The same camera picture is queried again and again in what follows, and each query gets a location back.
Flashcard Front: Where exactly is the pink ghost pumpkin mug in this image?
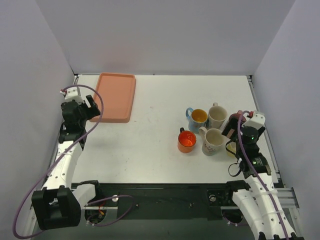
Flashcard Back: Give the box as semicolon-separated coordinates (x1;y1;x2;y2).
228;110;247;124

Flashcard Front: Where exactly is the yellow cylinder cup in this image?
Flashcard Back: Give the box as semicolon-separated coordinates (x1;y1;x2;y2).
225;141;237;158

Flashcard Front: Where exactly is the cream coral-pattern mug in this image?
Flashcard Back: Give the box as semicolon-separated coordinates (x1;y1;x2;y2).
198;127;225;156

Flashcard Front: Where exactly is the cream seahorse mug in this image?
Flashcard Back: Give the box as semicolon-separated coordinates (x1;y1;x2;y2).
207;102;228;129

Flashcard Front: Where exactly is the blue mug orange interior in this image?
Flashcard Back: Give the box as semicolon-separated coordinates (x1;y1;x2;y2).
185;107;208;134

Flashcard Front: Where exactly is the orange black-handled mug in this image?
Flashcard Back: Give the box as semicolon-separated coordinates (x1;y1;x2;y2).
177;127;197;153

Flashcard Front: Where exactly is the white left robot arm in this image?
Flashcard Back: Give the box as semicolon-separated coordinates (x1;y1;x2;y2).
31;95;103;231

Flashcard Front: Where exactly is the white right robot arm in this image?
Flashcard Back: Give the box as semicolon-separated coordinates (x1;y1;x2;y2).
222;112;299;240

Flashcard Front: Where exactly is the salmon plastic tray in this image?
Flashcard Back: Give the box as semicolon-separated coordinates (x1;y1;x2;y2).
93;72;136;124

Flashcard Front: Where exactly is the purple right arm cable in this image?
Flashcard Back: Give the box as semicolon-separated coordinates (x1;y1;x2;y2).
226;110;291;240

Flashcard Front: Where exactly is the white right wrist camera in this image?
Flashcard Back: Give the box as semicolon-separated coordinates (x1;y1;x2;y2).
243;111;266;130

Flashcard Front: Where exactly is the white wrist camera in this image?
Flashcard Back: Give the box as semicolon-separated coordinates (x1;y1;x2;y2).
243;111;266;130
60;87;85;105

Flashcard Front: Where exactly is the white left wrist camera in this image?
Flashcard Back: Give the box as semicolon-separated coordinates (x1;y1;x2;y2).
60;87;85;105

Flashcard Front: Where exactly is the aluminium front rail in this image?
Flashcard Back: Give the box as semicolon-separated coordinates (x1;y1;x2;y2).
80;188;300;211

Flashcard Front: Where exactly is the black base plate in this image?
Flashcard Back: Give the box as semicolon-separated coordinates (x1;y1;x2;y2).
84;182;245;224

